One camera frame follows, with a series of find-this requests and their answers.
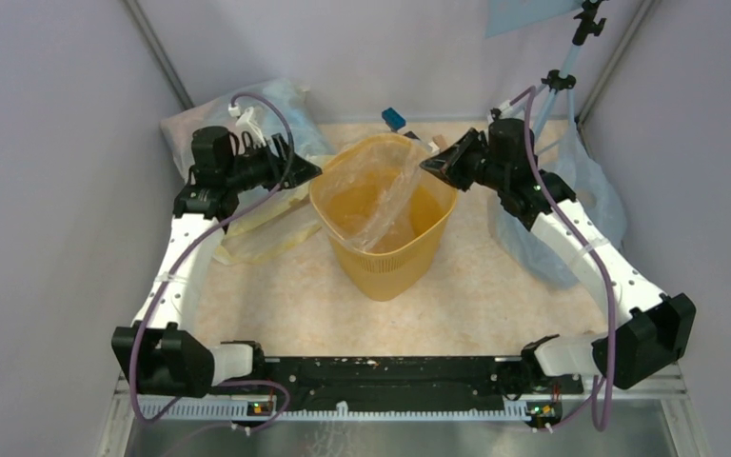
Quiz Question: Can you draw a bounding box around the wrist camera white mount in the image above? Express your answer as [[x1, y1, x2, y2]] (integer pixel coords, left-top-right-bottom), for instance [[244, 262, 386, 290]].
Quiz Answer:
[[487, 100, 514, 126], [227, 104, 270, 154]]

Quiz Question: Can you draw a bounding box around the yellow plastic bag on floor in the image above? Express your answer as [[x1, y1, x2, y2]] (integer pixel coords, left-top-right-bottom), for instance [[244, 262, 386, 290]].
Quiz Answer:
[[213, 185, 321, 266]]

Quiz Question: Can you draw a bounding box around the blue stuffed bag right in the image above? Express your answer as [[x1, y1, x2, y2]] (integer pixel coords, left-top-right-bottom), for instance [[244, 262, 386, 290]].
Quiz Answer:
[[487, 129, 627, 289]]

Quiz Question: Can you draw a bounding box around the yellow plastic trash bin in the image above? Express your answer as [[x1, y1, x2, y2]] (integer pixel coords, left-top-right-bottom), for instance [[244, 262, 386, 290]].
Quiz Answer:
[[309, 132, 457, 301]]

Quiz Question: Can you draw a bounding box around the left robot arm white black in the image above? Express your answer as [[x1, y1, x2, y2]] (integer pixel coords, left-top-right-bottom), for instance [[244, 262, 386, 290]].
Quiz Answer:
[[111, 126, 322, 398]]

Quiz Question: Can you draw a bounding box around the white cable duct strip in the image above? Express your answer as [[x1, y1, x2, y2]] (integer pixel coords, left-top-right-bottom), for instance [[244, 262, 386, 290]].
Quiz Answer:
[[139, 398, 530, 422]]

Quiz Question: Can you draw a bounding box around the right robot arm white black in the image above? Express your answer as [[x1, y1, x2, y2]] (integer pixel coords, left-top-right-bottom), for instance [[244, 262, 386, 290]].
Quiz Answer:
[[420, 118, 697, 392]]

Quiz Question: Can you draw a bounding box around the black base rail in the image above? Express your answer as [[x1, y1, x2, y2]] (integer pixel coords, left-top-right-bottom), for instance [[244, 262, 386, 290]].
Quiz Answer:
[[211, 356, 585, 412]]

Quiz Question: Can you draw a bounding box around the clear plastic trash bag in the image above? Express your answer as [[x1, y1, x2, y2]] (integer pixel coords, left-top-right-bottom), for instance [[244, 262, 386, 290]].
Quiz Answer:
[[309, 133, 429, 254]]

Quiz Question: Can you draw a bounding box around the large stuffed bag left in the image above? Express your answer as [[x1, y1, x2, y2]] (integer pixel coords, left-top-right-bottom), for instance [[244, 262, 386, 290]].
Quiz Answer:
[[160, 78, 335, 180]]

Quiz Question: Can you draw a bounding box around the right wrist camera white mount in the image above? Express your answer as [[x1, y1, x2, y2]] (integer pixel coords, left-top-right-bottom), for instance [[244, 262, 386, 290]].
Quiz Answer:
[[487, 100, 514, 126]]

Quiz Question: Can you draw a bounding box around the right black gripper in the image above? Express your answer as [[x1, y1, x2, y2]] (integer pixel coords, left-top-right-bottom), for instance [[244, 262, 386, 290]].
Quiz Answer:
[[419, 129, 507, 192]]

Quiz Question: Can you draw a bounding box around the blue toy brick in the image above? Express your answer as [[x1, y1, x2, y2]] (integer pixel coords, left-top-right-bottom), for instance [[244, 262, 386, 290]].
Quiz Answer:
[[381, 108, 406, 131]]

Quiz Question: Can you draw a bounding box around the light blue tripod stand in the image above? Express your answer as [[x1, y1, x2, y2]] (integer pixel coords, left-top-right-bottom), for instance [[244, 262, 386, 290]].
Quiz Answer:
[[530, 0, 606, 137]]

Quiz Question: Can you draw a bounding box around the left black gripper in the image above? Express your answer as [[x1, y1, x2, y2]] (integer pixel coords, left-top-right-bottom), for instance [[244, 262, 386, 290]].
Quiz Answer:
[[225, 132, 322, 193]]

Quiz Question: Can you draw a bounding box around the wooden block rear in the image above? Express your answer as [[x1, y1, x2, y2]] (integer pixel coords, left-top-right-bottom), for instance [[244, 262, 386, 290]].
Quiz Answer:
[[432, 135, 448, 149]]

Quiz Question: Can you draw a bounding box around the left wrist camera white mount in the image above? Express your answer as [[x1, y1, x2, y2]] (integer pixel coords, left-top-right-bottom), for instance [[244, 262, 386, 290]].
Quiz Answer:
[[227, 104, 270, 154]]

